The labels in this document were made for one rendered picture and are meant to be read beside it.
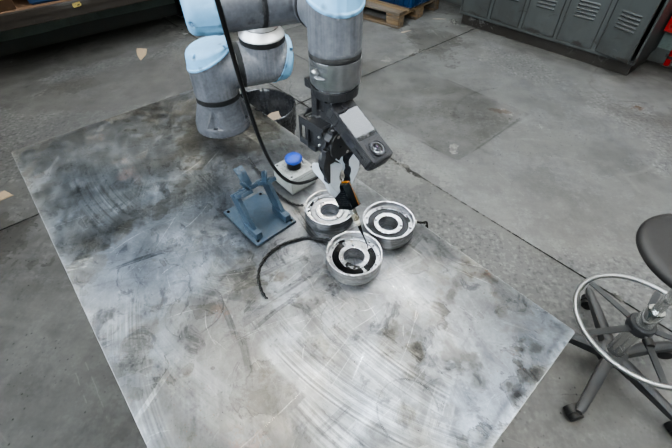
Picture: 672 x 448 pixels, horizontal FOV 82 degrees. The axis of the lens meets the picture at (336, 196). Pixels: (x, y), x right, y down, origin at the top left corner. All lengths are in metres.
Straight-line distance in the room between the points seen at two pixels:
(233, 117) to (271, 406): 0.72
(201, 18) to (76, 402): 1.41
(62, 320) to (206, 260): 1.20
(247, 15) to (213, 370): 0.52
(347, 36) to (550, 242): 1.71
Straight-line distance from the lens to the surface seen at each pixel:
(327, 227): 0.78
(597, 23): 3.89
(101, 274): 0.86
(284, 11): 0.61
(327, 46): 0.54
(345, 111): 0.59
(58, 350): 1.87
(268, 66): 1.06
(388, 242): 0.76
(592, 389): 1.63
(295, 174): 0.88
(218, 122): 1.10
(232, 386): 0.67
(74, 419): 1.70
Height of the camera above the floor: 1.41
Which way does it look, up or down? 43 degrees down
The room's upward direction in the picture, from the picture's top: straight up
